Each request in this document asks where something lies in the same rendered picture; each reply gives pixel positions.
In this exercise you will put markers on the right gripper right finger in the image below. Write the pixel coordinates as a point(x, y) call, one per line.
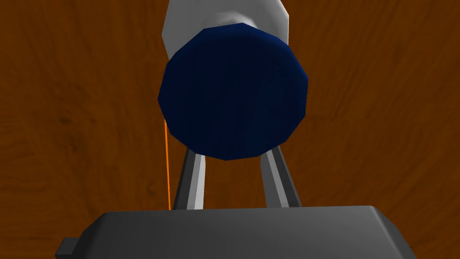
point(278, 183)

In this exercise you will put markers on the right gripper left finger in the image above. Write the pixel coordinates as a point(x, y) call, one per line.
point(192, 183)

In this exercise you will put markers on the blue and grey door knob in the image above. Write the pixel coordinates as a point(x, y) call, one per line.
point(233, 90)

